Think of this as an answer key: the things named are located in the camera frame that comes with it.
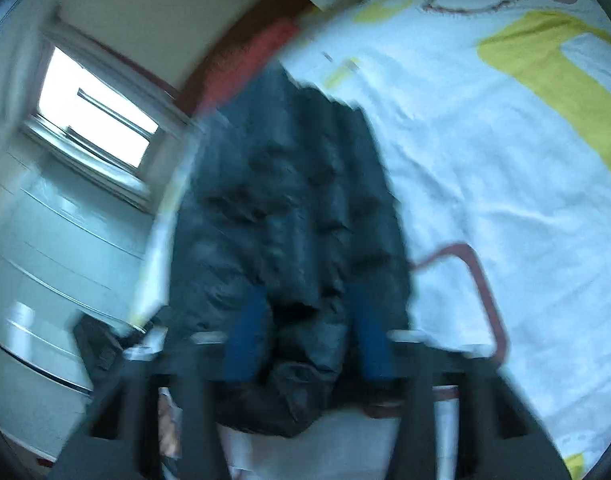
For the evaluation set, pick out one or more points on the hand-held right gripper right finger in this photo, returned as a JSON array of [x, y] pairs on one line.
[[375, 340]]

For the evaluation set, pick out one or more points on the black puffer jacket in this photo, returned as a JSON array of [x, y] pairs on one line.
[[285, 200]]

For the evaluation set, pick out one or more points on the bed with patterned white sheet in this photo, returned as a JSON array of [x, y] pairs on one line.
[[485, 160]]

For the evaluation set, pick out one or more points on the pale glass-door wardrobe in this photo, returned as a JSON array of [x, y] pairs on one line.
[[50, 260]]

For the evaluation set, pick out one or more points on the brown wooden headboard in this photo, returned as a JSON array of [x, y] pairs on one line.
[[250, 15]]

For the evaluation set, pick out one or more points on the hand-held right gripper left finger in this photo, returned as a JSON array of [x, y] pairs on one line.
[[245, 345]]

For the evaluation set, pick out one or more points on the window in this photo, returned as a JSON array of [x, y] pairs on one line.
[[95, 105]]

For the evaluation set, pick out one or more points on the red pillow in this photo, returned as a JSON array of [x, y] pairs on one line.
[[265, 45]]

